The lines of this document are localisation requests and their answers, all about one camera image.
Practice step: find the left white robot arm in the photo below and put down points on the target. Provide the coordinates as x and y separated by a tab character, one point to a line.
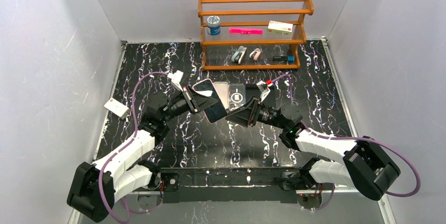
96	187

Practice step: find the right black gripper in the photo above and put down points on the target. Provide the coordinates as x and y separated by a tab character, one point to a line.
252	112

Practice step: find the pink plastic ruler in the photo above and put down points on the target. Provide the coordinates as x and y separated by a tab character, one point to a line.
245	31

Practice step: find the white box with red label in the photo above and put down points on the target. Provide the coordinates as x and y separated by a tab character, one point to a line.
117	108

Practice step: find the black motor mount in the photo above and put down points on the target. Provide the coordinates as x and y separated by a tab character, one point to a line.
170	181
309	193

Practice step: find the dark phone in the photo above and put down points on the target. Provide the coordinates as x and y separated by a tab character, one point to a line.
252	90

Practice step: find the right black motor mount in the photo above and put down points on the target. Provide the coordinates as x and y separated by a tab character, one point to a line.
309	193

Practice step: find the black blue small device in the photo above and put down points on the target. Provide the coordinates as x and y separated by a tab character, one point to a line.
288	59

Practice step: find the pink white stapler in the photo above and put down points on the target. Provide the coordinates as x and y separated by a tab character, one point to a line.
255	54

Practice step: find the blue white round jar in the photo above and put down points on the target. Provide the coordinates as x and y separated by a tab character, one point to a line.
213	23

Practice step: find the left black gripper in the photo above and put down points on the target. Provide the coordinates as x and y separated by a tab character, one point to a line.
190	100

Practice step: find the clear phone case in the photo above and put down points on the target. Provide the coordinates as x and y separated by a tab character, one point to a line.
237	95

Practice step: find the blue grey stapler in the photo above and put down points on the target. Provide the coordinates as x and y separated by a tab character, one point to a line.
238	55

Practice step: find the white cardboard box on shelf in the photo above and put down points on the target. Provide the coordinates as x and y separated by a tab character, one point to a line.
280	28

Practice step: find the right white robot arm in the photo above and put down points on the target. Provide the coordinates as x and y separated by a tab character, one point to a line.
362	165

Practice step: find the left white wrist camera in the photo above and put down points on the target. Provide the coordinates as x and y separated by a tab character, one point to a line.
175	79

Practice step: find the beige phone case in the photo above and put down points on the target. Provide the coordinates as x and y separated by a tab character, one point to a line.
222	89

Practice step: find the orange wooden shelf rack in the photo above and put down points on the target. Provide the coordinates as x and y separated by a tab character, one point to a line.
218	50

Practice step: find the left black motor mount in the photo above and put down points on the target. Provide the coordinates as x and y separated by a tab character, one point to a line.
170	181

